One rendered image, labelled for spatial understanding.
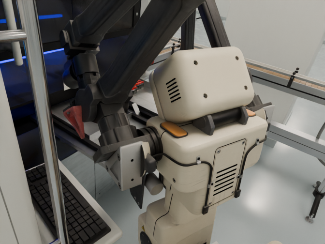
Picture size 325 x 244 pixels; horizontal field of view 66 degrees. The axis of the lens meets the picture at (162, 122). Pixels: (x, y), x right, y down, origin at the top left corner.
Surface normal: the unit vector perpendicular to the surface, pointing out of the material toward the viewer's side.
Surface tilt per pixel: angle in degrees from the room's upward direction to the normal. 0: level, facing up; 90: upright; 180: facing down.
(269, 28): 90
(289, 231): 0
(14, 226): 90
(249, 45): 90
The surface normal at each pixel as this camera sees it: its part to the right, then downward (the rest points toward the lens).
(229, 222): 0.12, -0.83
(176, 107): -0.84, 0.21
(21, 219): 0.70, 0.46
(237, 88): 0.47, -0.18
